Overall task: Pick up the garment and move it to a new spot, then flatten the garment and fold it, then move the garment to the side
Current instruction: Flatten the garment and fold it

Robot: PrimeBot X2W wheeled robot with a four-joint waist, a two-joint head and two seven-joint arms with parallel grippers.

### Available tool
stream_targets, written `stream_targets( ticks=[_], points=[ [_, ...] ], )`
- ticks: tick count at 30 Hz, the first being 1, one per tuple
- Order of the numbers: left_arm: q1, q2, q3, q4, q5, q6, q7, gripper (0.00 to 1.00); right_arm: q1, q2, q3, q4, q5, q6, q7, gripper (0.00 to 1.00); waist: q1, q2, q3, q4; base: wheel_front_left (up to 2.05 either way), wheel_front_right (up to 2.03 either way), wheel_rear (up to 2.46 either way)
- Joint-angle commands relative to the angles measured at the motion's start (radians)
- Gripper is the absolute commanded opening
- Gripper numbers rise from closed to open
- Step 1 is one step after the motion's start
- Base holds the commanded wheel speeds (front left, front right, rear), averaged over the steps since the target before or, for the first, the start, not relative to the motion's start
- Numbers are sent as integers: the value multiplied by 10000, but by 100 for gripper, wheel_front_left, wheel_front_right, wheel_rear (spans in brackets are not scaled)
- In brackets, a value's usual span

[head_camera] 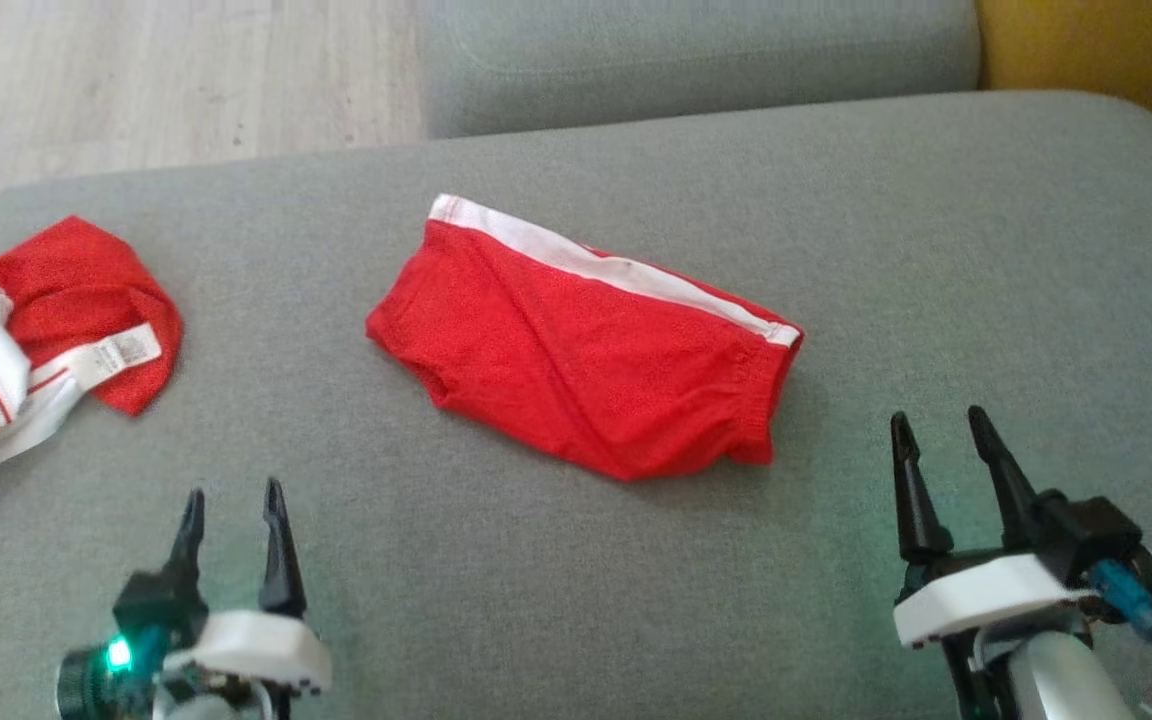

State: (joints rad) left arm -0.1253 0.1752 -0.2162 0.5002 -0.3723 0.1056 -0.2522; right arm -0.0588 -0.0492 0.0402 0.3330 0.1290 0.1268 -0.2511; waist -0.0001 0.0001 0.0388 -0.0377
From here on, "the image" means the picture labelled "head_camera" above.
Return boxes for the blue right cable connector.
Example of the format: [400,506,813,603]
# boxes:
[1086,560,1152,643]

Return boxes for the grey sofa seat cushion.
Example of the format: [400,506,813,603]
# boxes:
[0,90,1152,720]

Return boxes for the grey sofa side cushion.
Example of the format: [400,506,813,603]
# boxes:
[418,0,982,139]

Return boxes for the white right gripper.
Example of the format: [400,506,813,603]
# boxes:
[888,405,1099,651]

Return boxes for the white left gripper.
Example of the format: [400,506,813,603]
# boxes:
[161,477,334,698]

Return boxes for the red shirt with white sleeves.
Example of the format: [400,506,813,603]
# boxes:
[0,215,184,483]

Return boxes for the blue left cable connector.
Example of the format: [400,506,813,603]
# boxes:
[128,625,173,693]

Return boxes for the red shorts with white stripe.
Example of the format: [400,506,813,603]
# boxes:
[366,193,804,483]

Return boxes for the blue cable connector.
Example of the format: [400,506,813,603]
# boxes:
[128,625,173,693]
[1086,560,1152,643]

